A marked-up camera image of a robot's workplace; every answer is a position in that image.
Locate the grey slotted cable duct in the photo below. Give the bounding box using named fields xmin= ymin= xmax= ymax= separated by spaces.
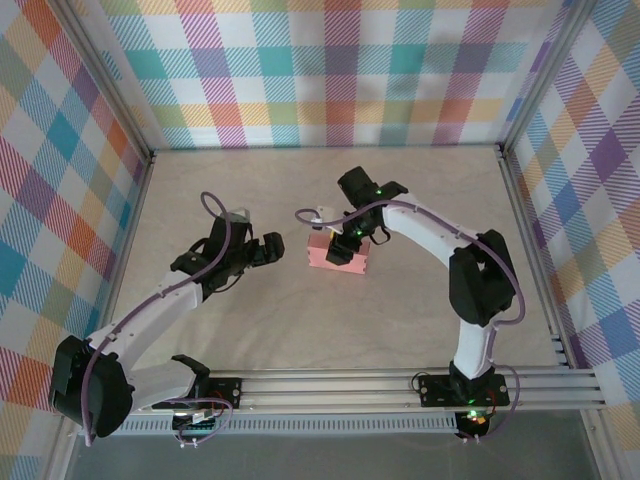
xmin=77 ymin=415 xmax=461 ymax=437

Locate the aluminium right corner post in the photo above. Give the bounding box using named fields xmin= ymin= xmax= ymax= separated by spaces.
xmin=497 ymin=0 xmax=604 ymax=157

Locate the aluminium corner post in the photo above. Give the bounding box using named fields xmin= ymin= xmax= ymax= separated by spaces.
xmin=497 ymin=0 xmax=604 ymax=157
xmin=47 ymin=0 xmax=157 ymax=162

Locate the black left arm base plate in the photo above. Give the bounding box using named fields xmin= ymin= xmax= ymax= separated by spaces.
xmin=199 ymin=377 xmax=244 ymax=412

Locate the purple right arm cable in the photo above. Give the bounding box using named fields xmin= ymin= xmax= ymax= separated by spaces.
xmin=294 ymin=197 xmax=527 ymax=444

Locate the aluminium left corner post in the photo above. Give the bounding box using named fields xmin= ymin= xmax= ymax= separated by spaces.
xmin=47 ymin=0 xmax=157 ymax=162

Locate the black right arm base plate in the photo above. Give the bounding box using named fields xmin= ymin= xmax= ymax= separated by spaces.
xmin=417 ymin=372 xmax=511 ymax=407

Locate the pink paper box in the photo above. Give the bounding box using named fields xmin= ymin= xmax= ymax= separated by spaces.
xmin=306 ymin=232 xmax=370 ymax=276

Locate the aluminium rail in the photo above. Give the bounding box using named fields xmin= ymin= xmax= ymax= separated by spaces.
xmin=85 ymin=152 xmax=157 ymax=376
xmin=494 ymin=143 xmax=576 ymax=370

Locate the aluminium right side rail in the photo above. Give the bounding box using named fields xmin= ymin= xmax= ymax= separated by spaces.
xmin=494 ymin=143 xmax=576 ymax=370

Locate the aluminium left side rail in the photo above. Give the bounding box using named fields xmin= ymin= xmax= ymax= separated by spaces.
xmin=85 ymin=152 xmax=157 ymax=376

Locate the aluminium frame leg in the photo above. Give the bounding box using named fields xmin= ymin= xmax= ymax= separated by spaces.
xmin=579 ymin=408 xmax=617 ymax=480
xmin=43 ymin=413 xmax=84 ymax=480

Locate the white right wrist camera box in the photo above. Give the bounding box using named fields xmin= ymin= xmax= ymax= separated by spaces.
xmin=314 ymin=203 xmax=337 ymax=232

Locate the aluminium frame beam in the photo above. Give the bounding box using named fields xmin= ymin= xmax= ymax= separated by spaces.
xmin=53 ymin=367 xmax=609 ymax=417

